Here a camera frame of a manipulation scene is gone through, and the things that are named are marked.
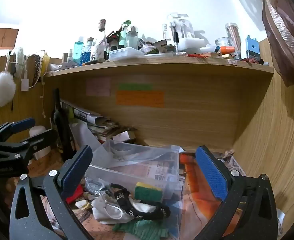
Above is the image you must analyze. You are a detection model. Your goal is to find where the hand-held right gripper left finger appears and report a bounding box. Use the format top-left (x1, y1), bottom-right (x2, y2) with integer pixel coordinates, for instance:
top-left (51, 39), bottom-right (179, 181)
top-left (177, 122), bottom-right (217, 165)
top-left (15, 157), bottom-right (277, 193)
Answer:
top-left (9, 144), bottom-right (95, 240)

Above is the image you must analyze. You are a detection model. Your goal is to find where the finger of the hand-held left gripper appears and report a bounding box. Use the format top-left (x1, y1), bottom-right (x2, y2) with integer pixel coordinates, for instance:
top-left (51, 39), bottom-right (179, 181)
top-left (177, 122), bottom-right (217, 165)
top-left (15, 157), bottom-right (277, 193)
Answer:
top-left (12, 128), bottom-right (57, 167)
top-left (0, 117), bottom-right (36, 144)

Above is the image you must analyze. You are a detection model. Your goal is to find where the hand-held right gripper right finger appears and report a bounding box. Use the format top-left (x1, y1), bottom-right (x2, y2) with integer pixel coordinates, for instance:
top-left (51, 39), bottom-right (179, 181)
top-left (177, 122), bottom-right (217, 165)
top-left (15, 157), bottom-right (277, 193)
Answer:
top-left (194, 145), bottom-right (280, 240)

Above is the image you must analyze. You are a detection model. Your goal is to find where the white cloth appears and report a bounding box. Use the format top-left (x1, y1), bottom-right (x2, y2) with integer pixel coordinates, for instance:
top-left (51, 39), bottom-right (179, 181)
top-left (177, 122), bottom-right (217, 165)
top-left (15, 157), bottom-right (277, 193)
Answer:
top-left (91, 194), bottom-right (157, 224)

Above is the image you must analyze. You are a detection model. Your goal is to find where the clear plastic bin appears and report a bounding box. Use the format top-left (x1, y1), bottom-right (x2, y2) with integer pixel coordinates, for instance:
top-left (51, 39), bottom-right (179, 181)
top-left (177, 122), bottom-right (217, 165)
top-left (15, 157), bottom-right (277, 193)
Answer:
top-left (86, 140), bottom-right (184, 202)

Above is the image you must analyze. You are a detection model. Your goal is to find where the black patterned sock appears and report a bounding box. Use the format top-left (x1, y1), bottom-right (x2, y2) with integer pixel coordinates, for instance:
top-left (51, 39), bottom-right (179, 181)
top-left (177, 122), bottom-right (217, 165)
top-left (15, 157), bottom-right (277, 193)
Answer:
top-left (111, 183), bottom-right (171, 221)

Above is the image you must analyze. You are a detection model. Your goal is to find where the yellow green sponge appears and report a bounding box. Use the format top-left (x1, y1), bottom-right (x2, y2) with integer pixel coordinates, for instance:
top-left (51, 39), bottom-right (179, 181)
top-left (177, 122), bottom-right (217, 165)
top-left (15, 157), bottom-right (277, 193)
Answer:
top-left (134, 182), bottom-right (164, 203)

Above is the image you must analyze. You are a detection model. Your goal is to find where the green knitted cloth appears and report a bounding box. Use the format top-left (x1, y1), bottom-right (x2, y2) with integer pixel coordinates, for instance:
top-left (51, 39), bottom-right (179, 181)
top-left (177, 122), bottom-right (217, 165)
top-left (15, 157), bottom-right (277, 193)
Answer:
top-left (112, 219), bottom-right (172, 238)

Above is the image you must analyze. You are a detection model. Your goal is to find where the white cylindrical jar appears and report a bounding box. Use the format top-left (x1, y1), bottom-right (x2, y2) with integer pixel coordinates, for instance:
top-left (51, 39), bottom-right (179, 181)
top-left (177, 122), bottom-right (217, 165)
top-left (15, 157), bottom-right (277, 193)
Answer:
top-left (29, 125), bottom-right (52, 160)

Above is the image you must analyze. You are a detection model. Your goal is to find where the dark wine bottle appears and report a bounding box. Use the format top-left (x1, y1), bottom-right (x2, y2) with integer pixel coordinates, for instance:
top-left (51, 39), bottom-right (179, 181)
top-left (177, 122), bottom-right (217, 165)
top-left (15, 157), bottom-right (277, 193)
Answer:
top-left (53, 88), bottom-right (74, 160)

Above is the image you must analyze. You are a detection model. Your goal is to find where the red plastic piece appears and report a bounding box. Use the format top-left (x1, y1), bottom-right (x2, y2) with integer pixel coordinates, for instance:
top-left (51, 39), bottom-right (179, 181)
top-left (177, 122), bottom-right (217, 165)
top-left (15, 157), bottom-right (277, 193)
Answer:
top-left (66, 184), bottom-right (84, 204)

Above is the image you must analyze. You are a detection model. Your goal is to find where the crumpled clear wrapper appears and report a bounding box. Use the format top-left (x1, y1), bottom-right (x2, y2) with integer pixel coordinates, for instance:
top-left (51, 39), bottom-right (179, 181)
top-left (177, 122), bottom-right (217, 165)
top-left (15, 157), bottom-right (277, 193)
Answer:
top-left (84, 177), bottom-right (112, 198)

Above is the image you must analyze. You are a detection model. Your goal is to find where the orange printed paper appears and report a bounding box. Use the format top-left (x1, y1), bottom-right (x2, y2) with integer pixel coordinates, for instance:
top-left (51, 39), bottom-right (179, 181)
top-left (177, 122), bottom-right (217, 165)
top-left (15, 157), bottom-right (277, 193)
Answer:
top-left (179, 152), bottom-right (238, 240)

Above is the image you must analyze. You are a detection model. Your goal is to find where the crumpled yellow wrapper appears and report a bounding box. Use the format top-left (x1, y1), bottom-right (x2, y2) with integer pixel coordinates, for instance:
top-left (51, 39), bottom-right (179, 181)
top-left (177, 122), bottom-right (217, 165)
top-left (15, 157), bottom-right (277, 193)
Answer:
top-left (74, 199), bottom-right (92, 210)

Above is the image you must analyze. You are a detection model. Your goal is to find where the white fluffy puff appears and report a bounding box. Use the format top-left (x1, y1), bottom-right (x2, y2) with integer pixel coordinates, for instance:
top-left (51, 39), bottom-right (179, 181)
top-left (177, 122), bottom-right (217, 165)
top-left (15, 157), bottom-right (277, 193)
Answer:
top-left (0, 71), bottom-right (17, 107)

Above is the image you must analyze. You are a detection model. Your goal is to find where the stack of newspapers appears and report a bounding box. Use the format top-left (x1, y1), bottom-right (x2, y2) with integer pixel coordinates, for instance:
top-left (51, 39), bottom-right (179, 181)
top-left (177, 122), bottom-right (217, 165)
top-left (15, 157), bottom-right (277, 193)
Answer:
top-left (72, 106), bottom-right (137, 143)

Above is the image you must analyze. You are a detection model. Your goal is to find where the beaded headband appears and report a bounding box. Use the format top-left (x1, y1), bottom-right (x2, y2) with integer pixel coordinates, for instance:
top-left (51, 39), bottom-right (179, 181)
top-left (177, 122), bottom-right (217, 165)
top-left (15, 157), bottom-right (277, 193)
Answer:
top-left (31, 54), bottom-right (42, 88)

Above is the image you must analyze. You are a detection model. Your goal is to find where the white fluffy brush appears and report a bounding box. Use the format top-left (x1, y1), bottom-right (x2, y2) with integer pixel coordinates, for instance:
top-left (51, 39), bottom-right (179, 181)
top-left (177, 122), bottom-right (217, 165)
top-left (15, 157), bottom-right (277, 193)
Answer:
top-left (12, 47), bottom-right (26, 78)

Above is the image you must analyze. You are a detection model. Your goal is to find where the yellow hanging pouch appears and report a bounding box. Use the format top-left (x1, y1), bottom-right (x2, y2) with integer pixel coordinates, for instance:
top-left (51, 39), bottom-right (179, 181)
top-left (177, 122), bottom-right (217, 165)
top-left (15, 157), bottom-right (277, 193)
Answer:
top-left (41, 54), bottom-right (51, 75)

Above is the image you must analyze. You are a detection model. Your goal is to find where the pink sticky note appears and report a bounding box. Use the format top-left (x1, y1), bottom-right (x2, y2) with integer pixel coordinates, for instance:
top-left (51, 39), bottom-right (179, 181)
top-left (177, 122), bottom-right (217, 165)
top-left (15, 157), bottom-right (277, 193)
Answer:
top-left (86, 77), bottom-right (111, 97)

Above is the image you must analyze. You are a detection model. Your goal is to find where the white tube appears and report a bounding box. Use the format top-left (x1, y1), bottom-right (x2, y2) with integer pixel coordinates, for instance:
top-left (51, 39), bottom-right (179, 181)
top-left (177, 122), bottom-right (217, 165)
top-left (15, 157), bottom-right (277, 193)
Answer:
top-left (58, 62), bottom-right (80, 69)

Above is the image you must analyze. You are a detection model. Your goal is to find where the crumpled white paper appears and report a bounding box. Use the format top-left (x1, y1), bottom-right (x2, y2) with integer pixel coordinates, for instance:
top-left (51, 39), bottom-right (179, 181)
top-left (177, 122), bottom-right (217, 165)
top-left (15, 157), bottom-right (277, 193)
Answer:
top-left (276, 208), bottom-right (286, 233)

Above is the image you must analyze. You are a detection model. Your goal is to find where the brown marker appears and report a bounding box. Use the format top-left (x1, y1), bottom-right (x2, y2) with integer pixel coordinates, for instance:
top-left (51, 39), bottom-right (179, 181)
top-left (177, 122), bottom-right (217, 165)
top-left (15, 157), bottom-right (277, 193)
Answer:
top-left (82, 58), bottom-right (105, 66)

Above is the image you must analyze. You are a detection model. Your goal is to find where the blue liquid bottle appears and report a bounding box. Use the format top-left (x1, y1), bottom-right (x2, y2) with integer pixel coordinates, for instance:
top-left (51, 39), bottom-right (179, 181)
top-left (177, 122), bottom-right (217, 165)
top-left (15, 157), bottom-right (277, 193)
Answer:
top-left (74, 37), bottom-right (85, 65)

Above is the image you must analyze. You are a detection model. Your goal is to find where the blue dotted bottle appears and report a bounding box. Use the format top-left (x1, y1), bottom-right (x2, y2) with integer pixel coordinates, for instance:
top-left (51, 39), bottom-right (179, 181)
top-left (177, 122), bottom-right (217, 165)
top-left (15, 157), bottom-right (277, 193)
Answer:
top-left (82, 38), bottom-right (95, 63)

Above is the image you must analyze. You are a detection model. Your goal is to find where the orange sticky note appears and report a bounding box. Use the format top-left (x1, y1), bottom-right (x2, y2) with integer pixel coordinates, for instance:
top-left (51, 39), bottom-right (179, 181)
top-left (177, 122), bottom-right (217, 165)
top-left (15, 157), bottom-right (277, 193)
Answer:
top-left (115, 91), bottom-right (165, 108)

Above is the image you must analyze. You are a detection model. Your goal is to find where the green sticky note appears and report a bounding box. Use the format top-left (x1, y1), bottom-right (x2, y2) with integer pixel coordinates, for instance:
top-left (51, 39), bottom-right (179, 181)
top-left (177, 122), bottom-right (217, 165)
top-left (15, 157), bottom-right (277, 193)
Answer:
top-left (118, 83), bottom-right (153, 91)

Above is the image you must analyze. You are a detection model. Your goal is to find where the tall clear corked bottle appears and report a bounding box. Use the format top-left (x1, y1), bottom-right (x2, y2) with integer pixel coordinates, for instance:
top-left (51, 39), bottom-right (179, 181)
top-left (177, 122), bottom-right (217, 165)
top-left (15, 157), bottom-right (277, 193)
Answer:
top-left (94, 19), bottom-right (108, 60)

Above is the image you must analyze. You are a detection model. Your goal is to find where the clear plastic food box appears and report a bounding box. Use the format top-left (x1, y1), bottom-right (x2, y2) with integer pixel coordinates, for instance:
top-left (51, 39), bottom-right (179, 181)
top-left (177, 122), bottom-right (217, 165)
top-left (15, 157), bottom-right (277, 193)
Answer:
top-left (108, 47), bottom-right (145, 61)

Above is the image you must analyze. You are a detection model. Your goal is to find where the wooden shelf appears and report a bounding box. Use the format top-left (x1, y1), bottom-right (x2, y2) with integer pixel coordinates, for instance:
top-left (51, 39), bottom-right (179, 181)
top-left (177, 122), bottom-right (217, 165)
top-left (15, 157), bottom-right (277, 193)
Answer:
top-left (44, 54), bottom-right (275, 77)

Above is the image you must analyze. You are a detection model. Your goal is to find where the orange tube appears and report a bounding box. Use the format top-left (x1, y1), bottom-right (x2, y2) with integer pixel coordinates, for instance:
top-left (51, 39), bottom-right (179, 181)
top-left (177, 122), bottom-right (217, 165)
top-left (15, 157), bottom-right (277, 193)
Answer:
top-left (218, 46), bottom-right (235, 55)

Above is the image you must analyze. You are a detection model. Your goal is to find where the mint green bottle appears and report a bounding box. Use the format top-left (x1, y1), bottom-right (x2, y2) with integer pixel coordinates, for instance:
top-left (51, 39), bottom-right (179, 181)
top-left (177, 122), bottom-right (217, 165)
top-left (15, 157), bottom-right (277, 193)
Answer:
top-left (119, 20), bottom-right (132, 49)

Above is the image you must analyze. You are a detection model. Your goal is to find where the white rectangular box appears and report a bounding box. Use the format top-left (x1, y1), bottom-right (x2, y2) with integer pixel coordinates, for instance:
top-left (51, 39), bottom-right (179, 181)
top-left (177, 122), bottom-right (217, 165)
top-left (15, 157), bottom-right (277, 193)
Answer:
top-left (178, 38), bottom-right (205, 52)

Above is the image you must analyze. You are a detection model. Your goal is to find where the clear glass jar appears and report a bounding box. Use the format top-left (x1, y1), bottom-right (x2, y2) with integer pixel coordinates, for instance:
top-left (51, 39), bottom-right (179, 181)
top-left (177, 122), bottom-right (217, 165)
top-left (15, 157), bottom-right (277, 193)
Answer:
top-left (215, 37), bottom-right (234, 49)

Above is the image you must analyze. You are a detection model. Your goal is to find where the blue box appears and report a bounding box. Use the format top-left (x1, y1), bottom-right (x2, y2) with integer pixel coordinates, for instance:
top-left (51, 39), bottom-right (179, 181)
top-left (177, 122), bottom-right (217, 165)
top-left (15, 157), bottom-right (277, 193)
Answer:
top-left (245, 35), bottom-right (260, 60)

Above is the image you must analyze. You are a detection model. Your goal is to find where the frosted clear bottle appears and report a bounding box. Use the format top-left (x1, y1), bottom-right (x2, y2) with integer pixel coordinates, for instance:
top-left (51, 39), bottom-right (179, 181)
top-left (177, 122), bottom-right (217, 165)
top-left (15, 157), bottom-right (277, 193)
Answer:
top-left (126, 26), bottom-right (140, 49)

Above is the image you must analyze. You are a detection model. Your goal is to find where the black pen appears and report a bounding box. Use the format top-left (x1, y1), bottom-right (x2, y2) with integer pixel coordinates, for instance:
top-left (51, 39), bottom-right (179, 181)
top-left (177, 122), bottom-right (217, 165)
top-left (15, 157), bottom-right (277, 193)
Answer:
top-left (173, 28), bottom-right (180, 53)

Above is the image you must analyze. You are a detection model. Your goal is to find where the tall clear tube container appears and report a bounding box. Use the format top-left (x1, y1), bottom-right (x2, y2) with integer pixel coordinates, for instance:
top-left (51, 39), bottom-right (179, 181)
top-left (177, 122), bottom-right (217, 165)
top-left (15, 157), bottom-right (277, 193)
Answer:
top-left (224, 23), bottom-right (242, 53)

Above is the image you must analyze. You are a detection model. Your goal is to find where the clear plastic organizer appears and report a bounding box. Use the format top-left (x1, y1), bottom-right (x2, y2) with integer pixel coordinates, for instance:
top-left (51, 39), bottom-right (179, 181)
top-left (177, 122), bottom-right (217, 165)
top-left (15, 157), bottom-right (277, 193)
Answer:
top-left (170, 12), bottom-right (195, 41)

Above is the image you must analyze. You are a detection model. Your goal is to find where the small clear bottle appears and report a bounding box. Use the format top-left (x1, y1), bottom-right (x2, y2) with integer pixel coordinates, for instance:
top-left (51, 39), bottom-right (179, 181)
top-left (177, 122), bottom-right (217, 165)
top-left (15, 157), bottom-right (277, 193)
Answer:
top-left (162, 23), bottom-right (171, 41)

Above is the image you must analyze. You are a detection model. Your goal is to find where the brown curtain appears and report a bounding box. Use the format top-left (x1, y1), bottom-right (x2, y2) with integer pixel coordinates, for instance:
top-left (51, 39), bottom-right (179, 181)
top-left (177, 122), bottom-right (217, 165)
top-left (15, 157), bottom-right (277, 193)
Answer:
top-left (217, 0), bottom-right (294, 87)

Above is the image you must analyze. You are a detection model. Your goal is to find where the wooden wall cabinet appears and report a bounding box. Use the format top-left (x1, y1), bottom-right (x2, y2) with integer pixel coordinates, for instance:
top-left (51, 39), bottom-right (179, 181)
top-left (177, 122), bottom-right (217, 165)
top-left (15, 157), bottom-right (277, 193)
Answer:
top-left (0, 28), bottom-right (20, 50)

